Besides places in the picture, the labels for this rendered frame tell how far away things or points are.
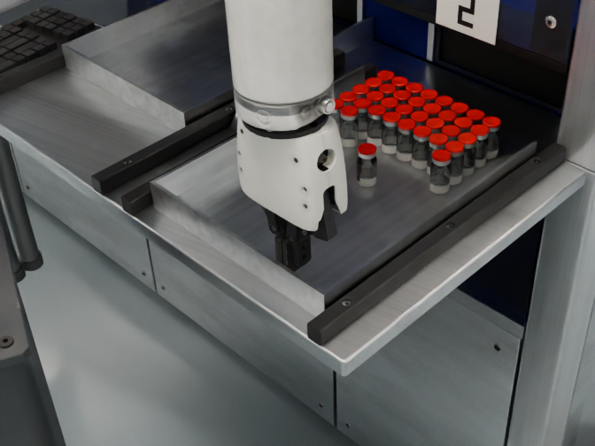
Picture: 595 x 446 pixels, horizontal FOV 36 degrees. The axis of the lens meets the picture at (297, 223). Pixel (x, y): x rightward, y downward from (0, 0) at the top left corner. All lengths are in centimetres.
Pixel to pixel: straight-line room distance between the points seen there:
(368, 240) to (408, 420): 69
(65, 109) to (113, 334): 101
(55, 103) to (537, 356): 72
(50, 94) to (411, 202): 52
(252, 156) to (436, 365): 72
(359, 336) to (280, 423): 108
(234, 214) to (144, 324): 119
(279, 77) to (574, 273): 57
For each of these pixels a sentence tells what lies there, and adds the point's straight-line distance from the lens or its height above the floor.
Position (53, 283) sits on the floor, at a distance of 233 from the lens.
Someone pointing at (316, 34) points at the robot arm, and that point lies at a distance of 73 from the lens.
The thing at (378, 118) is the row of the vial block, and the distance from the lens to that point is 108.
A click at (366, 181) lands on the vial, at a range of 103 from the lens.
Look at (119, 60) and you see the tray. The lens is 132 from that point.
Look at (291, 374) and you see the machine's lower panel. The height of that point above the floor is 15.
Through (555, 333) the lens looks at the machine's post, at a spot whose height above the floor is 62.
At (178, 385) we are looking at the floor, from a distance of 203.
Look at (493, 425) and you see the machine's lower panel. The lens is 146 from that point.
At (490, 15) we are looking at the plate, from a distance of 108.
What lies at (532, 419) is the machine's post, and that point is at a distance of 139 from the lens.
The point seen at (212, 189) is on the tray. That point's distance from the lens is 104.
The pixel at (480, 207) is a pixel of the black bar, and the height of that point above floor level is 90.
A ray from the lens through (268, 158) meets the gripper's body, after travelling 80.
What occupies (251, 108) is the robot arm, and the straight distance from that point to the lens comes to 76.
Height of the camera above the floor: 150
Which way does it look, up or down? 39 degrees down
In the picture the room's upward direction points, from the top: 3 degrees counter-clockwise
